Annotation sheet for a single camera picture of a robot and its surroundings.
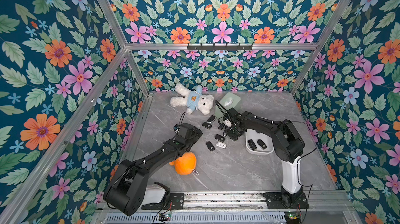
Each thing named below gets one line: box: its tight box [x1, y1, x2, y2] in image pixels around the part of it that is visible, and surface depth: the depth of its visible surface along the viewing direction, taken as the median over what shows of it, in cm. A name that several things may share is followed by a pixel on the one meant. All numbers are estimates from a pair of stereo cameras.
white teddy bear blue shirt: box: [169, 83, 215, 116], surface depth 107 cm
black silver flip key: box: [206, 114, 217, 124], surface depth 106 cm
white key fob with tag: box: [215, 141, 228, 149], surface depth 93 cm
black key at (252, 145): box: [247, 139, 257, 151], surface depth 93 cm
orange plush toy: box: [168, 152, 197, 176], surface depth 80 cm
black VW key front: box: [205, 141, 216, 152], surface depth 92 cm
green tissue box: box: [215, 92, 242, 119], surface depth 106 cm
